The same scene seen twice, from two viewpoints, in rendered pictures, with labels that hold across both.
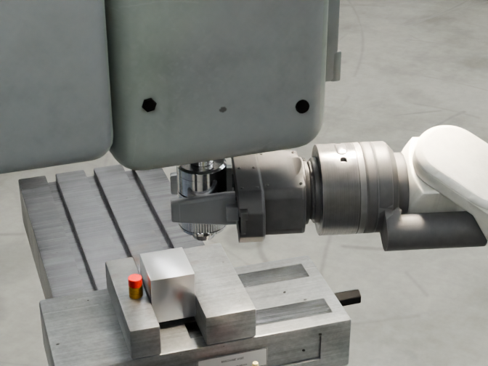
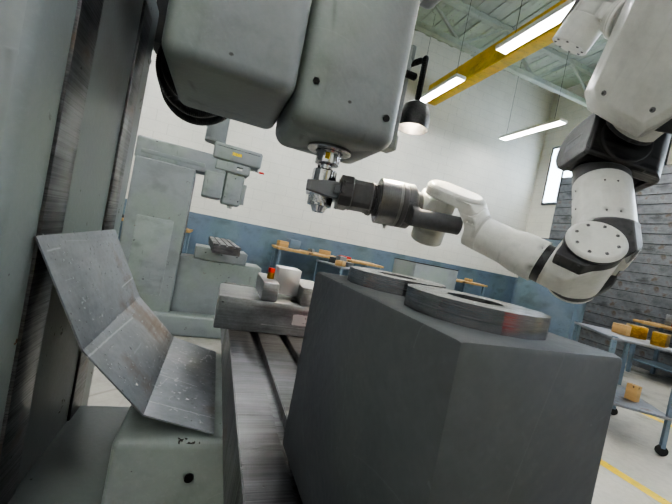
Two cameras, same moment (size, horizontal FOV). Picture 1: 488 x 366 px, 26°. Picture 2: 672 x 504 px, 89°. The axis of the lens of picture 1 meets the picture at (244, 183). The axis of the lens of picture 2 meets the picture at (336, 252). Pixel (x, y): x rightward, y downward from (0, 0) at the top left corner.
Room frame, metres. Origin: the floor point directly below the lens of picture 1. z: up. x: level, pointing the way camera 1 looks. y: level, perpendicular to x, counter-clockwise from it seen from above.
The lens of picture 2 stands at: (0.21, 0.00, 1.13)
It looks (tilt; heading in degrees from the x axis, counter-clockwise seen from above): 1 degrees down; 359
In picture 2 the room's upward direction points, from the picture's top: 11 degrees clockwise
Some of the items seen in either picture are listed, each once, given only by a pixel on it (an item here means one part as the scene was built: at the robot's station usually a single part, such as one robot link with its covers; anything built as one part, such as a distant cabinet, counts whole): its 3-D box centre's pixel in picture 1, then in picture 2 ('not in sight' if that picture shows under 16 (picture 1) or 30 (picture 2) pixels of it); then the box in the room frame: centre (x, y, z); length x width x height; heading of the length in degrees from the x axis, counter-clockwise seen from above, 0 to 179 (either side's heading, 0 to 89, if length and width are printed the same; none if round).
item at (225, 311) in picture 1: (213, 291); (307, 292); (1.05, 0.04, 1.01); 0.15 x 0.06 x 0.04; 17
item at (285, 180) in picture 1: (297, 192); (367, 199); (0.89, -0.05, 1.23); 0.13 x 0.12 x 0.10; 4
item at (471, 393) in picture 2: not in sight; (404, 406); (0.49, -0.08, 1.02); 0.22 x 0.12 x 0.20; 20
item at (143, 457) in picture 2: not in sight; (276, 418); (0.88, 0.04, 0.78); 0.50 x 0.35 x 0.12; 108
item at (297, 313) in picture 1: (193, 319); (294, 304); (1.04, 0.06, 0.97); 0.35 x 0.15 x 0.11; 107
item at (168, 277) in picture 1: (167, 285); (286, 280); (1.03, 0.09, 1.03); 0.06 x 0.05 x 0.06; 17
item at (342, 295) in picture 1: (343, 298); not in sight; (1.10, -0.13, 0.96); 0.04 x 0.02 x 0.02; 107
